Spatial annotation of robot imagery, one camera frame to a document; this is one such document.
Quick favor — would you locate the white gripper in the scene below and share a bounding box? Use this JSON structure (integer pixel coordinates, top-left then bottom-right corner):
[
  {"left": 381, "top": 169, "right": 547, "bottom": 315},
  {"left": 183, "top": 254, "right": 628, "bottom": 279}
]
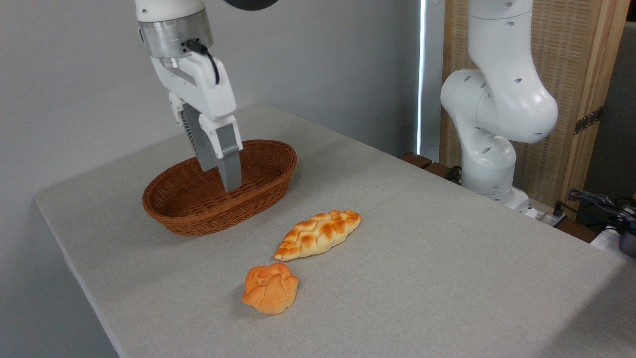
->
[{"left": 151, "top": 52, "right": 244, "bottom": 193}]

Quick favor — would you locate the long braided bread loaf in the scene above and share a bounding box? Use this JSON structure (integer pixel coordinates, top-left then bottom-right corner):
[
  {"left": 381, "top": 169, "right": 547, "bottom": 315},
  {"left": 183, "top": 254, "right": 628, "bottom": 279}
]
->
[{"left": 272, "top": 210, "right": 362, "bottom": 262}]

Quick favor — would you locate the brown wicker oval basket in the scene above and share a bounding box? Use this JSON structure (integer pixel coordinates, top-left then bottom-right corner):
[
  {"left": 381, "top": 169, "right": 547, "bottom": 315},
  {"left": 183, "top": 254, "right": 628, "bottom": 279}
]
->
[{"left": 142, "top": 139, "right": 298, "bottom": 237}]

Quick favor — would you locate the round orange bread roll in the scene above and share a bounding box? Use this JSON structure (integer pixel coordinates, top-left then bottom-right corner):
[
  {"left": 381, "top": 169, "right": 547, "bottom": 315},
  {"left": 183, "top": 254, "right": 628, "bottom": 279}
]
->
[{"left": 241, "top": 262, "right": 300, "bottom": 315}]

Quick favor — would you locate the brown wooden bench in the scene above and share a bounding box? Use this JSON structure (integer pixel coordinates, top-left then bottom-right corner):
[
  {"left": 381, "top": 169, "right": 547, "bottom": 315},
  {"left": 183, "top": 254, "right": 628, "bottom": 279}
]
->
[{"left": 400, "top": 151, "right": 603, "bottom": 244}]

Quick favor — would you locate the grey tablecloth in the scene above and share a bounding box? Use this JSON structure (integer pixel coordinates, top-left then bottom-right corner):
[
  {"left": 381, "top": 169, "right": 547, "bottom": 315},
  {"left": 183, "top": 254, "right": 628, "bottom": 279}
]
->
[{"left": 35, "top": 104, "right": 636, "bottom": 358}]

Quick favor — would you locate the white power strip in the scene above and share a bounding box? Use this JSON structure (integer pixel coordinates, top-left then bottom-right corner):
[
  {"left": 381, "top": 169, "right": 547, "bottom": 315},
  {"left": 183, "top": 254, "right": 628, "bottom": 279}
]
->
[{"left": 534, "top": 209, "right": 568, "bottom": 228}]

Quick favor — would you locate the wooden rattan folding screen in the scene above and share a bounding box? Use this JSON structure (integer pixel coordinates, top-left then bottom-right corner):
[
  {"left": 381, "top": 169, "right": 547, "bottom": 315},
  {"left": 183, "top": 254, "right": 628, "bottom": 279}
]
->
[{"left": 440, "top": 0, "right": 631, "bottom": 220}]

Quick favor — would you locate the metal screen hinge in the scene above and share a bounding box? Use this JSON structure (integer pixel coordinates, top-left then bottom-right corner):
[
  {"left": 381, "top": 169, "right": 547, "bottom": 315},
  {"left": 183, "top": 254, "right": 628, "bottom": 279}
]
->
[{"left": 574, "top": 106, "right": 605, "bottom": 135}]

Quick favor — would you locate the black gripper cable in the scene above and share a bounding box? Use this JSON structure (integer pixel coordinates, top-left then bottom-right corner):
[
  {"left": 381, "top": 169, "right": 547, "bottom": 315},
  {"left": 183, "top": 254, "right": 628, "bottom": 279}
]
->
[{"left": 186, "top": 40, "right": 221, "bottom": 85}]

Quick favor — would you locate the black cable bundle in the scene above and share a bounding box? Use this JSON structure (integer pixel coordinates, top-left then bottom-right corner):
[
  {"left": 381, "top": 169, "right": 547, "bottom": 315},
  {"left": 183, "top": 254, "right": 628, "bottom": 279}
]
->
[{"left": 554, "top": 188, "right": 636, "bottom": 234}]

